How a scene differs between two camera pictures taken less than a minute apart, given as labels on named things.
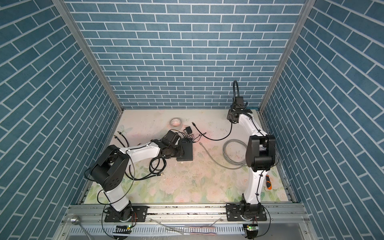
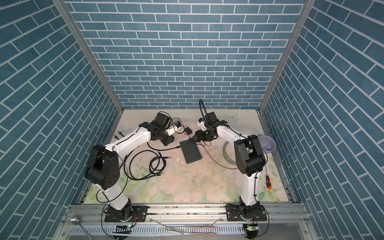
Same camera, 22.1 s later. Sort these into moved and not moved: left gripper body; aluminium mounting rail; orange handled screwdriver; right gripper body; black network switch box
Moved: black network switch box; right gripper body; left gripper body
Not moved: orange handled screwdriver; aluminium mounting rail
